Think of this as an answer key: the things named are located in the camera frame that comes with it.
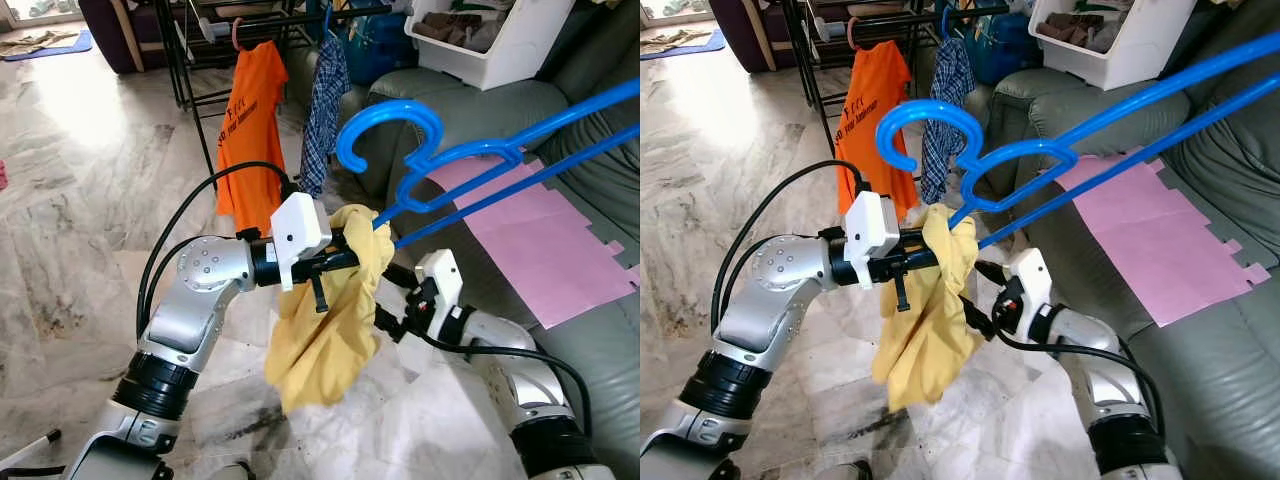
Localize teal blue bag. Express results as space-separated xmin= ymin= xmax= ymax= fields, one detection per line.
xmin=965 ymin=12 xmax=1041 ymax=86
xmin=345 ymin=12 xmax=421 ymax=86

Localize orange printed t-shirt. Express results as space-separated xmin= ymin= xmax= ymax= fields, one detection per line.
xmin=215 ymin=40 xmax=291 ymax=236
xmin=835 ymin=40 xmax=913 ymax=221

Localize yellow garment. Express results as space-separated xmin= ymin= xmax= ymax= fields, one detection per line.
xmin=265 ymin=205 xmax=396 ymax=413
xmin=872 ymin=203 xmax=981 ymax=411

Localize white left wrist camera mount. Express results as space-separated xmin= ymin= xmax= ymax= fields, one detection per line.
xmin=845 ymin=190 xmax=901 ymax=289
xmin=270 ymin=192 xmax=333 ymax=291

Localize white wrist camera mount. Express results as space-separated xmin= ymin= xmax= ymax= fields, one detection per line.
xmin=415 ymin=250 xmax=464 ymax=336
xmin=1005 ymin=248 xmax=1053 ymax=336
xmin=845 ymin=190 xmax=901 ymax=289
xmin=270 ymin=192 xmax=333 ymax=291

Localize purple sofa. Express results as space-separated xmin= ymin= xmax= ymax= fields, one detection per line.
xmin=705 ymin=0 xmax=801 ymax=73
xmin=78 ymin=0 xmax=176 ymax=76

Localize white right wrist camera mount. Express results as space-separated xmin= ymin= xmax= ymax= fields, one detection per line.
xmin=415 ymin=250 xmax=464 ymax=336
xmin=1005 ymin=248 xmax=1053 ymax=336

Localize brown garment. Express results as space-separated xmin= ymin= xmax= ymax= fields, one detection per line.
xmin=415 ymin=12 xmax=501 ymax=51
xmin=1040 ymin=12 xmax=1121 ymax=51

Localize white plastic storage box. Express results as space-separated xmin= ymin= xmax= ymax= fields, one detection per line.
xmin=405 ymin=0 xmax=576 ymax=91
xmin=1028 ymin=0 xmax=1196 ymax=91

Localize blue edged floor mat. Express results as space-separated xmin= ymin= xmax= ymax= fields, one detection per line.
xmin=0 ymin=28 xmax=93 ymax=63
xmin=640 ymin=28 xmax=726 ymax=59

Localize blue plaid shirt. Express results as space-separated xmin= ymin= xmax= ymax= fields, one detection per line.
xmin=300 ymin=35 xmax=353 ymax=199
xmin=920 ymin=38 xmax=976 ymax=206

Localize black clothes drying rack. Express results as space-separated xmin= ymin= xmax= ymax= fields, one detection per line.
xmin=155 ymin=0 xmax=421 ymax=181
xmin=780 ymin=0 xmax=1041 ymax=161

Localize grey green sofa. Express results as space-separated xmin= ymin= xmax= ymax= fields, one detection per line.
xmin=975 ymin=0 xmax=1280 ymax=480
xmin=350 ymin=0 xmax=641 ymax=480

